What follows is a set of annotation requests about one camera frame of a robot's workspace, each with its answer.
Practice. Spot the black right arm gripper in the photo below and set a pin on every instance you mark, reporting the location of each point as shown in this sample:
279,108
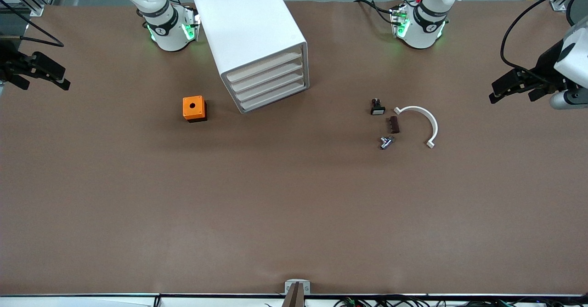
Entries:
10,62

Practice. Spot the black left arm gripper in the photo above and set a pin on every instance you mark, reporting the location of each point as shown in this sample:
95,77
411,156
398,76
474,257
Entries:
545,63

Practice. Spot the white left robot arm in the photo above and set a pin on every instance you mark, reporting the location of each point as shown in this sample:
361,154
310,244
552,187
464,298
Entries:
425,31

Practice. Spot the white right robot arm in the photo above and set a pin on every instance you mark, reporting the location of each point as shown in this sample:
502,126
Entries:
167,31

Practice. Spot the white semicircular pipe clamp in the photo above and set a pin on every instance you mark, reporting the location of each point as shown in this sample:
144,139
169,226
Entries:
415,108

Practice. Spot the brown ribbed cylinder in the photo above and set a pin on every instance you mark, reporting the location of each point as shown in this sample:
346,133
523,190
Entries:
393,125

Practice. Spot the silver metal tee fitting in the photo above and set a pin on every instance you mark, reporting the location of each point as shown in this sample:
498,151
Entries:
386,143

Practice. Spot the orange box with black base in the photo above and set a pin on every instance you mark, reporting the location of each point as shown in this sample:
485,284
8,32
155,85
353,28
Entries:
197,111

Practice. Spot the black table edge strip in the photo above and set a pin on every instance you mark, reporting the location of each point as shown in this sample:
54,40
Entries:
92,294

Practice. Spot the brown table mat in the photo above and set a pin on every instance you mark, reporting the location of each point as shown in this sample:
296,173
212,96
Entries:
294,206

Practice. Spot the black square push-button switch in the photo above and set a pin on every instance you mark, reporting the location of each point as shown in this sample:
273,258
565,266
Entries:
377,108

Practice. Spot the grey metal bracket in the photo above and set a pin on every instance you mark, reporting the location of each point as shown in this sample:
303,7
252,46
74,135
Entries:
297,281

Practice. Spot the brown camera support post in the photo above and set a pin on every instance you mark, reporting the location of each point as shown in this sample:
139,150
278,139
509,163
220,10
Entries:
296,298

